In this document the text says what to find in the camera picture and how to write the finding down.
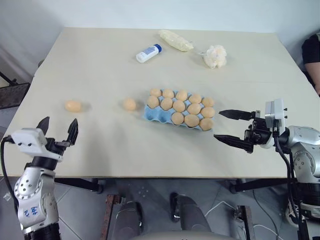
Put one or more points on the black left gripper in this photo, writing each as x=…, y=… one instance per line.
x=56, y=146

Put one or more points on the rusty brown metal post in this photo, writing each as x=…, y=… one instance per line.
x=246, y=222
x=110, y=215

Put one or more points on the white bottle with blue cap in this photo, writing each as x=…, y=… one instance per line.
x=147, y=53

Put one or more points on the dark rounded shape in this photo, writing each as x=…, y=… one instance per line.
x=190, y=215
x=130, y=217

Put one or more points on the black perforated metal stand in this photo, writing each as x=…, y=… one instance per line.
x=12, y=95

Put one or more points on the black table leg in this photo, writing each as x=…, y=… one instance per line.
x=260, y=185
x=80, y=185

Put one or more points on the clear bag of pale filling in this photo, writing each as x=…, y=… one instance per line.
x=175, y=40

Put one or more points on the brown egg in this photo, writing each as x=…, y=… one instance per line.
x=179, y=106
x=208, y=101
x=155, y=92
x=208, y=112
x=153, y=101
x=73, y=106
x=129, y=104
x=191, y=120
x=181, y=95
x=206, y=124
x=194, y=108
x=195, y=98
x=166, y=103
x=168, y=93
x=177, y=118

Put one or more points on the person in black shirt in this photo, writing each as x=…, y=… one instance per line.
x=311, y=57

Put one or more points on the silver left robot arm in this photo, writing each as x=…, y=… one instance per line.
x=32, y=200

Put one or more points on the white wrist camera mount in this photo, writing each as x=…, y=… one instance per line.
x=28, y=140
x=277, y=112

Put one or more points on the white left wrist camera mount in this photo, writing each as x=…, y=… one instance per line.
x=28, y=140

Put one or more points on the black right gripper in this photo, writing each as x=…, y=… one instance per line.
x=258, y=132

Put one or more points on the blue egg carton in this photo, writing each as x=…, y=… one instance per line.
x=156, y=115

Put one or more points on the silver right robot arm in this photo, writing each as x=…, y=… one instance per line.
x=303, y=152

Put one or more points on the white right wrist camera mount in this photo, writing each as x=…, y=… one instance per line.
x=277, y=112

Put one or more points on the white mesh bath sponge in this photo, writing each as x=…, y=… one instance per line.
x=215, y=57

